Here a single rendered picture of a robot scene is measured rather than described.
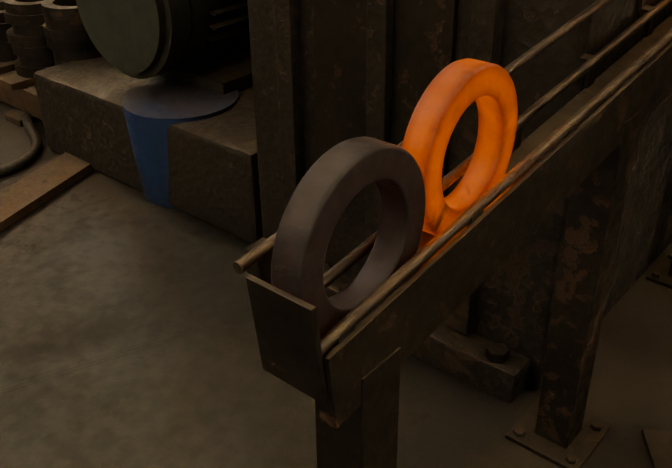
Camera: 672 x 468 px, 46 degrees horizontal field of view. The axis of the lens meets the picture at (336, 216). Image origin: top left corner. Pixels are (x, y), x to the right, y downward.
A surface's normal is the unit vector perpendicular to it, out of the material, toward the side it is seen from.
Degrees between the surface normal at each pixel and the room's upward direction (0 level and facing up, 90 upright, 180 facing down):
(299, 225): 56
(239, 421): 0
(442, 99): 36
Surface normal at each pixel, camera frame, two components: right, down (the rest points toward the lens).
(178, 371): -0.01, -0.87
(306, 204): -0.45, -0.35
